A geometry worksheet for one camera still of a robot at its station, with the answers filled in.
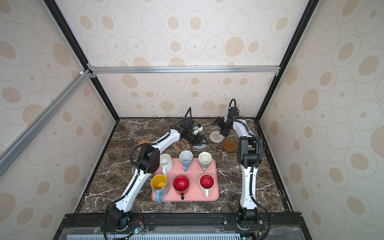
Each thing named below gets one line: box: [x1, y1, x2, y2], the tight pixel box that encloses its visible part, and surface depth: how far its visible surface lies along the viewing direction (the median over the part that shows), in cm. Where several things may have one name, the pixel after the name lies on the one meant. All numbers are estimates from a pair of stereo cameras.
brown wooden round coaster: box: [222, 138, 238, 153], surface depth 106 cm
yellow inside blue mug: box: [150, 174, 170, 203], surface depth 79 cm
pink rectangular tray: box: [155, 158, 220, 202], surface depth 85 cm
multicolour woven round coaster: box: [209, 131, 224, 143], surface depth 109 cm
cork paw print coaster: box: [173, 139, 190, 153], surface depth 105 cm
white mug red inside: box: [199, 173, 215, 199], surface depth 81 cm
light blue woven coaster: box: [193, 144, 207, 149], surface depth 105 cm
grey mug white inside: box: [198, 151, 213, 172], surface depth 89 cm
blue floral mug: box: [179, 149, 194, 172], surface depth 89 cm
